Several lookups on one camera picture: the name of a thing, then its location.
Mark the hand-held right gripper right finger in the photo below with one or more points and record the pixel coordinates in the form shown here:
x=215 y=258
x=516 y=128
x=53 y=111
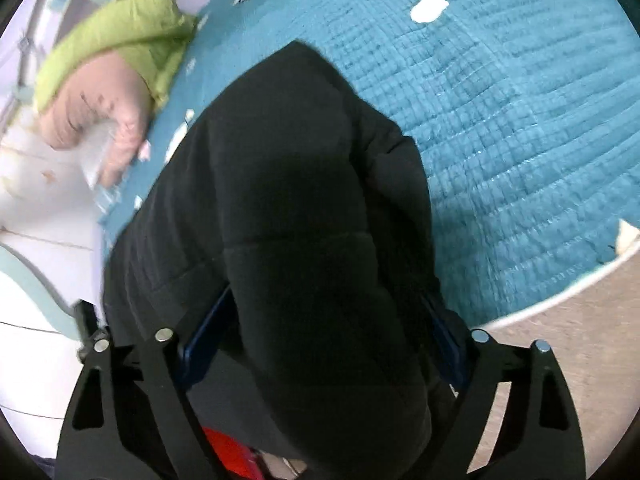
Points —
x=452 y=355

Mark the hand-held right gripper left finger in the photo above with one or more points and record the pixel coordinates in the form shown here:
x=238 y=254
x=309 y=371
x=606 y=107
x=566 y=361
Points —
x=205 y=340

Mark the black hooded jacket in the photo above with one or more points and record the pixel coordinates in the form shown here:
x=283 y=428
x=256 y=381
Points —
x=300 y=210

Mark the red plastic object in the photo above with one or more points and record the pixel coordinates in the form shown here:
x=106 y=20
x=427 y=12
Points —
x=225 y=452

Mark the light blue striped pillow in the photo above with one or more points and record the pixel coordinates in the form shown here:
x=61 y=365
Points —
x=100 y=160

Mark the teal quilted bedspread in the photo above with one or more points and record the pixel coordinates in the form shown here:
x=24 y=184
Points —
x=500 y=135

